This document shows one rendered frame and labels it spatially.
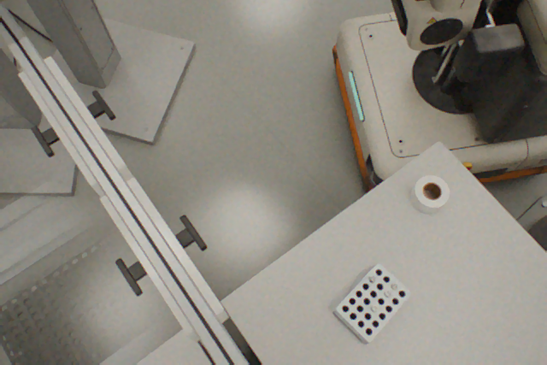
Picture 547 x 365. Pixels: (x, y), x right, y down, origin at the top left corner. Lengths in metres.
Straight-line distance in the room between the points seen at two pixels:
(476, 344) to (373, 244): 0.26
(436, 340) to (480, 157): 0.83
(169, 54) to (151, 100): 0.21
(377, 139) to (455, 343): 0.81
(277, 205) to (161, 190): 0.42
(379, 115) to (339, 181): 0.32
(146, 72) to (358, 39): 0.81
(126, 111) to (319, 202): 0.79
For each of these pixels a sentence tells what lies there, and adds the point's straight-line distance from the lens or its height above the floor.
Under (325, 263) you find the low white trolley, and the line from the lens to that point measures 1.11.
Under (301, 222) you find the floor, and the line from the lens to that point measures 1.92.
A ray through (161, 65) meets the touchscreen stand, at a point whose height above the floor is 0.03.
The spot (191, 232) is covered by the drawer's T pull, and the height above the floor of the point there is 0.91.
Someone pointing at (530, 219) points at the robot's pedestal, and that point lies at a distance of 2.10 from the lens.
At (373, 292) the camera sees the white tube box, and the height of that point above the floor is 0.78.
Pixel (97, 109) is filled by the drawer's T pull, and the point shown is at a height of 0.91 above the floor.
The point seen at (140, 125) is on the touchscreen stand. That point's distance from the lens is 2.08.
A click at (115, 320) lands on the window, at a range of 0.19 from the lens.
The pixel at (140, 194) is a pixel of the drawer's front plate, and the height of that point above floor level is 0.93.
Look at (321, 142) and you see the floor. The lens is 2.04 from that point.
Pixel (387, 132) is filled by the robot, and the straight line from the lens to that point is 1.77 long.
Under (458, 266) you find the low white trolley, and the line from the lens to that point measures 1.17.
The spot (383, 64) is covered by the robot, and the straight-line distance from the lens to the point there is 1.89.
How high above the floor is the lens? 1.85
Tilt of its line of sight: 67 degrees down
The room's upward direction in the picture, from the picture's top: 1 degrees clockwise
